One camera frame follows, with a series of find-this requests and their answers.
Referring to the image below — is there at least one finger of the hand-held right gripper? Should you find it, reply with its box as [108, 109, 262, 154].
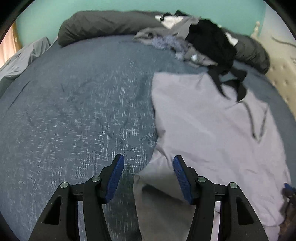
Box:
[282, 183, 296, 200]

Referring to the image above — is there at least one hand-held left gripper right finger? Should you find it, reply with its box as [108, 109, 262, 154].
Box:
[173, 155, 270, 241]

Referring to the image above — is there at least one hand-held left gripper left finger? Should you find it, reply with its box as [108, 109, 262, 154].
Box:
[29, 153, 125, 241]

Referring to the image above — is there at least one lilac grey zip jacket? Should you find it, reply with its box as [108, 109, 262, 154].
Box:
[133, 67, 292, 241]

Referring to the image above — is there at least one blue patterned bed sheet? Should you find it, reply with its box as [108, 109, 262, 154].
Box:
[0, 35, 296, 241]

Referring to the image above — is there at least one cream tufted headboard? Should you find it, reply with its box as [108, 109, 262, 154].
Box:
[251, 21, 296, 112]

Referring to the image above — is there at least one blue striped cloth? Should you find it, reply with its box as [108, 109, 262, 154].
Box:
[151, 35, 186, 60]

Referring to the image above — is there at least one black garment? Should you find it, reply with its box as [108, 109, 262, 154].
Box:
[186, 19, 238, 71]

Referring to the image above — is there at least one grey garment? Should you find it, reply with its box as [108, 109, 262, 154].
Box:
[134, 16, 218, 68]

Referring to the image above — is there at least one light grey blanket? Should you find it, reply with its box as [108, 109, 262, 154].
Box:
[0, 37, 52, 82]

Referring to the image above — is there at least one dark grey rolled duvet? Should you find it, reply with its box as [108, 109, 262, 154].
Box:
[57, 10, 270, 75]

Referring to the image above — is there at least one pink curtain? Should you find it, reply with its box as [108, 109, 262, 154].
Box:
[0, 27, 18, 68]

